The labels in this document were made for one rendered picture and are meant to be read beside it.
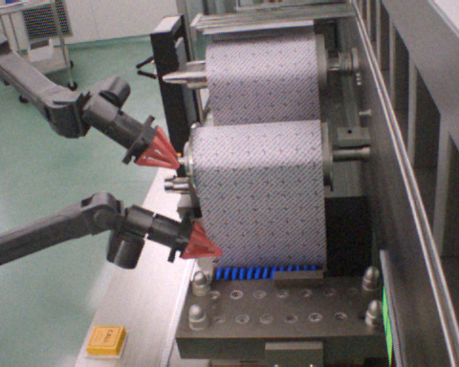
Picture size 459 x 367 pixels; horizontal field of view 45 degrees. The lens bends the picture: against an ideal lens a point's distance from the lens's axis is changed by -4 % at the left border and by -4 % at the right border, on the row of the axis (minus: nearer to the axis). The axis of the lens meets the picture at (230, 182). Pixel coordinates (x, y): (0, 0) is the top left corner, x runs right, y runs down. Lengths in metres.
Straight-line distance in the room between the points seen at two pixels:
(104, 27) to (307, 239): 6.15
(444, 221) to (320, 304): 0.62
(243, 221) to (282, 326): 0.22
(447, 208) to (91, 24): 6.79
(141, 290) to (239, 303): 0.36
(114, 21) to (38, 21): 0.98
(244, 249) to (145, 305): 0.31
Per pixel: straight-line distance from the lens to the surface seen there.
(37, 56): 6.06
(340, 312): 1.06
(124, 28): 7.03
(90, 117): 1.07
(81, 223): 1.12
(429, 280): 0.51
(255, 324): 1.05
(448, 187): 0.46
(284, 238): 1.12
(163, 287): 1.37
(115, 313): 1.34
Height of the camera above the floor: 1.76
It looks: 30 degrees down
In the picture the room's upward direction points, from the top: 8 degrees counter-clockwise
